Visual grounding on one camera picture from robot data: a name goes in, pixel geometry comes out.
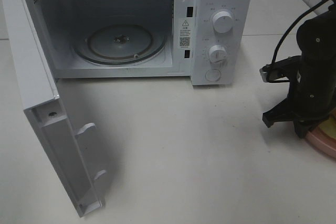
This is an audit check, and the white microwave oven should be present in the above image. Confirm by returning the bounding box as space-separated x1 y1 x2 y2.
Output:
40 0 250 86

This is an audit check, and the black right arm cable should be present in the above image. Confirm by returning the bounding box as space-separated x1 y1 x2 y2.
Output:
265 0 336 72

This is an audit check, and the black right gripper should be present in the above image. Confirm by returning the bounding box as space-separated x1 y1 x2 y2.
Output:
262 58 335 138

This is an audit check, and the pink round plate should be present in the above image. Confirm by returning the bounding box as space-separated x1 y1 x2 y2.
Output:
306 123 335 159

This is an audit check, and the white microwave knob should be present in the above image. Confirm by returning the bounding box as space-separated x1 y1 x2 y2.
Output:
208 45 227 64
212 9 234 34

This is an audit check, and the white microwave door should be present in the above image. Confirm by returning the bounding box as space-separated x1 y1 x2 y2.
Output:
2 0 103 217

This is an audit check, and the white bread sandwich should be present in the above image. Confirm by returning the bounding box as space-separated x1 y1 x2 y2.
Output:
323 113 335 138

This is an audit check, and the glass microwave turntable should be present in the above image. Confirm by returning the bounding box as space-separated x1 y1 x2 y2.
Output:
74 24 167 66

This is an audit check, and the lower white microwave knob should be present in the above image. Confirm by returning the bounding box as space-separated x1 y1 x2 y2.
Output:
208 45 227 64

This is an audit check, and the upper white microwave knob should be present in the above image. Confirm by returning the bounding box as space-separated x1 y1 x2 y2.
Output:
212 9 234 34

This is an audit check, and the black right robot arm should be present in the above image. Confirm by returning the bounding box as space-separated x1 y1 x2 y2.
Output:
260 9 335 138

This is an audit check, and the round microwave door button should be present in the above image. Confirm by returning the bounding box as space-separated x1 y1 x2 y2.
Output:
205 69 221 82

